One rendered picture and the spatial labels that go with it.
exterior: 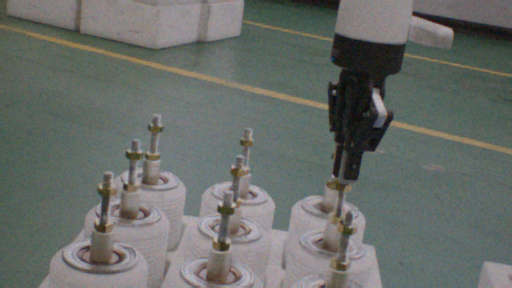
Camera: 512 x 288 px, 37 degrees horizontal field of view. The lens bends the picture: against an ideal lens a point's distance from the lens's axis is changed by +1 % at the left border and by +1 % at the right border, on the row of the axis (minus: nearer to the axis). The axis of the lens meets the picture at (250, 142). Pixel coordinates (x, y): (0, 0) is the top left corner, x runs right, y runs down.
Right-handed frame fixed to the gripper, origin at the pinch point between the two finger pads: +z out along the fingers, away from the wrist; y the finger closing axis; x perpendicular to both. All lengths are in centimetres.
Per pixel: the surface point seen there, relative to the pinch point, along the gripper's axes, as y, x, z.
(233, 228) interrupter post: -2.8, -11.0, 9.3
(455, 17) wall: -426, 256, 24
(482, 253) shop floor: -52, 57, 35
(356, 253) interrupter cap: 2.2, 2.1, 9.7
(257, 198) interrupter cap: -13.2, -5.4, 9.7
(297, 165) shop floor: -102, 33, 35
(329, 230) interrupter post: 0.5, -0.8, 7.8
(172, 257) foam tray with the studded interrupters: -11.1, -15.9, 17.1
